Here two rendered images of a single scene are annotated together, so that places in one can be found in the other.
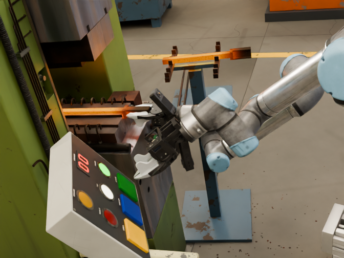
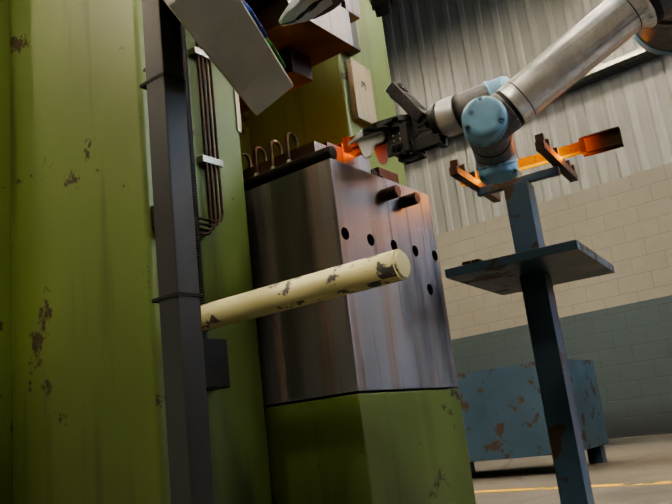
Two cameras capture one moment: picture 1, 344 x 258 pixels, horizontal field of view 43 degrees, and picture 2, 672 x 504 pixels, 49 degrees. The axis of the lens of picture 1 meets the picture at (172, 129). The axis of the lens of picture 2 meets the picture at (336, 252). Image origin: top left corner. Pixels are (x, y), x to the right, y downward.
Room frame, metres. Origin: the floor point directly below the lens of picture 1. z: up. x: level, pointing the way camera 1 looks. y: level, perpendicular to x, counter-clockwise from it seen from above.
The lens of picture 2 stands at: (0.04, -0.20, 0.40)
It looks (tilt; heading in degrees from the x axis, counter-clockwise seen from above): 14 degrees up; 16
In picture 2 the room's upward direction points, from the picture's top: 7 degrees counter-clockwise
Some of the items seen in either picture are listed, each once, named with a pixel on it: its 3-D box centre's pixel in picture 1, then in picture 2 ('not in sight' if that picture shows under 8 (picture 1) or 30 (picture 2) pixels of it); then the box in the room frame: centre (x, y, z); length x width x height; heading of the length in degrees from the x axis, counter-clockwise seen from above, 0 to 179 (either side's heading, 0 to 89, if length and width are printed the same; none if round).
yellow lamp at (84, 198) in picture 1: (85, 199); not in sight; (0.80, 0.23, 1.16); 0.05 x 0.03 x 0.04; 161
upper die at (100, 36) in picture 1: (47, 39); (257, 49); (1.52, 0.37, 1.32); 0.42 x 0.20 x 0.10; 71
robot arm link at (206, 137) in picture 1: (211, 139); (493, 149); (1.35, -0.14, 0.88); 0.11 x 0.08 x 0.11; 0
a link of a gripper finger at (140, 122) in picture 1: (138, 120); (366, 145); (1.43, 0.12, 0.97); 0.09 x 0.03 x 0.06; 81
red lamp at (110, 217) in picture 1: (110, 217); not in sight; (0.81, 0.19, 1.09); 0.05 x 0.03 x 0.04; 161
